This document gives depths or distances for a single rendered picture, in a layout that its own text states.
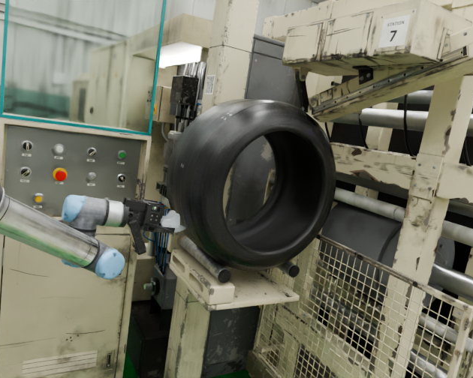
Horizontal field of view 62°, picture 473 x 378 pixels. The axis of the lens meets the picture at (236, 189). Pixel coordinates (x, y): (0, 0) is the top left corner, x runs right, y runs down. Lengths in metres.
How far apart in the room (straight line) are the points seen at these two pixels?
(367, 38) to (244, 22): 0.49
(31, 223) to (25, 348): 1.03
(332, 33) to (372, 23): 0.16
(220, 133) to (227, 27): 0.54
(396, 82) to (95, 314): 1.49
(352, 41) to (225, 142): 0.54
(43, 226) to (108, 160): 0.81
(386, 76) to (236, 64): 0.55
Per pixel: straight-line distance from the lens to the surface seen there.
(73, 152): 1.68
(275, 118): 1.21
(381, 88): 1.43
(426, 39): 1.27
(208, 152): 1.14
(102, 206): 1.14
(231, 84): 1.56
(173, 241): 1.53
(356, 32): 1.38
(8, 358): 1.91
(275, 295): 1.44
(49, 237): 0.95
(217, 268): 1.27
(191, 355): 1.85
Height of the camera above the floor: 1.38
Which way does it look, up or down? 9 degrees down
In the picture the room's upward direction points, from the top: 9 degrees clockwise
